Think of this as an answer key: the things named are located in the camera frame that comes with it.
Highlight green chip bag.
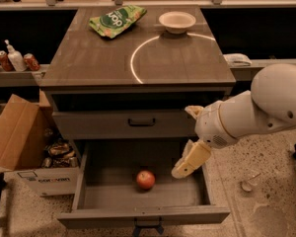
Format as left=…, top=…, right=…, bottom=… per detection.
left=89, top=5, right=147, bottom=39

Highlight folded white cloth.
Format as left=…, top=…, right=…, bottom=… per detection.
left=224, top=53, right=252, bottom=67

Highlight grey drawer cabinet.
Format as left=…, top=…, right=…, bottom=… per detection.
left=39, top=5, right=237, bottom=140

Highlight red apple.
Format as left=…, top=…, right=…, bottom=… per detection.
left=136, top=170, right=155, bottom=190

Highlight open cardboard box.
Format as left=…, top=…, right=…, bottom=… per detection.
left=0, top=95, right=79, bottom=197

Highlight white paper bowl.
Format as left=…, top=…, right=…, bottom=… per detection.
left=159, top=11, right=196, bottom=35

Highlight red soda can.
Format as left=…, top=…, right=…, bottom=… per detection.
left=0, top=50, right=14, bottom=71
left=24, top=53, right=40, bottom=71

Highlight clear plastic cup on floor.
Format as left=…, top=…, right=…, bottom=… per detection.
left=240, top=173, right=260, bottom=193

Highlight blue clamp under drawer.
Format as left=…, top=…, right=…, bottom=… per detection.
left=132, top=218, right=164, bottom=237

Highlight closed drawer with black handle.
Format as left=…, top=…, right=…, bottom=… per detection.
left=52, top=110, right=196, bottom=139

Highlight red soda can left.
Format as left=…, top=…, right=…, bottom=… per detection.
left=0, top=50, right=14, bottom=71

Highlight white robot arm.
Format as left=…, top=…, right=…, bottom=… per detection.
left=172, top=64, right=296, bottom=179

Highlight white pump bottle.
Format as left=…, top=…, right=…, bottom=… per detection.
left=5, top=39, right=27, bottom=72

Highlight shiny snack packets in box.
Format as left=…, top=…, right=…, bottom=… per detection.
left=41, top=139, right=78, bottom=168

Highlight open bottom drawer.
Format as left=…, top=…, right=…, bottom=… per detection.
left=58, top=138, right=230, bottom=229

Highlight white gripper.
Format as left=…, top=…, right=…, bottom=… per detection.
left=171, top=101, right=238, bottom=179

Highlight red soda can right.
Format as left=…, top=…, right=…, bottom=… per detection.
left=24, top=53, right=40, bottom=71

